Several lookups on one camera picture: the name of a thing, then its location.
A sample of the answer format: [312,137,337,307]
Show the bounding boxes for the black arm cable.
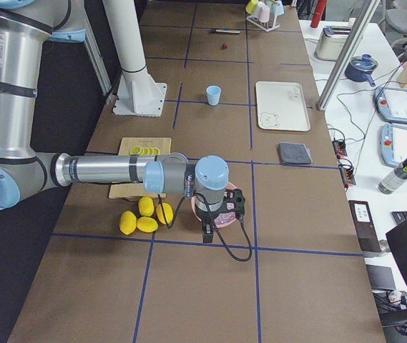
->
[155,192,253,262]

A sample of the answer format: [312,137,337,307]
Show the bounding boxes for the yellow lemon back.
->
[138,197,155,217]

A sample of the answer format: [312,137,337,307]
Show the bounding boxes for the near teach pendant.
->
[379,124,407,166]

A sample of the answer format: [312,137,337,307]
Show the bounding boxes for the grey folded cloth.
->
[278,142,313,164]

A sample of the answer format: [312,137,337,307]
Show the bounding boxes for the far teach pendant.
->
[373,86,407,124]

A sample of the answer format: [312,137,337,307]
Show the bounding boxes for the yellow cup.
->
[245,0,258,14]

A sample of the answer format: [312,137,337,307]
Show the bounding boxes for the iridescent metal muddler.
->
[210,29,241,35]

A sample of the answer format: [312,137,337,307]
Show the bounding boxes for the black box with label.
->
[348,200,384,257]

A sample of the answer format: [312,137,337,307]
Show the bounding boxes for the light blue plastic cup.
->
[206,85,222,106]

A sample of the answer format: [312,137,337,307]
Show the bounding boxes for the orange connector block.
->
[332,139,347,158]
[338,159,356,191]

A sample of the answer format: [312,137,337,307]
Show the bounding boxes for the yellow lemon right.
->
[156,202,174,225]

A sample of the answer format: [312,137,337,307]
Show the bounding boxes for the white wire cup rack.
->
[245,15,280,32]

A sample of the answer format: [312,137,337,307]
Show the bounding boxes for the red bottle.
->
[310,0,328,28]

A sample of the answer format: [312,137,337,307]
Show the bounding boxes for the yellow lemon front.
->
[137,217,159,233]

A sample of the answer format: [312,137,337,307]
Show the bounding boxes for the lemon slices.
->
[129,145,161,156]

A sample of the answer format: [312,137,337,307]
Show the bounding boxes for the wooden cutting board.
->
[108,137,172,201]

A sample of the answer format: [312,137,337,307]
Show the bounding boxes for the aluminium frame post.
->
[316,0,380,111]

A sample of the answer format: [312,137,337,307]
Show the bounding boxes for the blue saucepan with lid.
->
[345,54,378,87]

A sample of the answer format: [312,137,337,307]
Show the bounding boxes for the clear water bottle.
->
[378,158,407,194]

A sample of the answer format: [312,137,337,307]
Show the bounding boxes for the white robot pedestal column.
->
[103,0,167,117]

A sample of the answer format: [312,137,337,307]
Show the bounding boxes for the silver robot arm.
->
[0,1,235,243]

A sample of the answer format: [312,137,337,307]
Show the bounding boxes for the yellow lemon far left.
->
[119,211,137,235]

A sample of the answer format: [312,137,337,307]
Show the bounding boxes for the teach pendant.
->
[379,124,407,166]
[373,86,407,124]

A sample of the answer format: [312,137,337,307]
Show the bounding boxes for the orange connector block near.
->
[338,159,356,191]

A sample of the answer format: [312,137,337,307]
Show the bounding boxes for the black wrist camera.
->
[222,188,245,219]

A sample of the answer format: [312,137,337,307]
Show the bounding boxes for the pink bowl of ice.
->
[191,182,237,229]

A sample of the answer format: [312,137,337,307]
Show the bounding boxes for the yellow lemon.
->
[137,217,159,233]
[119,211,137,235]
[156,202,174,225]
[138,197,155,217]

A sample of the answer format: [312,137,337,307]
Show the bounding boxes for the pink cup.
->
[252,3,270,23]

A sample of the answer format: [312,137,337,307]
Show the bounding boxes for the orange connector block far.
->
[332,139,347,158]

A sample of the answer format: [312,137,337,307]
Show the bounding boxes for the cream bear tray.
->
[255,81,310,132]

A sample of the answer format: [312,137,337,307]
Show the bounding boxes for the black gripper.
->
[192,199,225,244]

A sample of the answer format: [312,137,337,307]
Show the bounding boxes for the cream toaster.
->
[315,26,351,61]

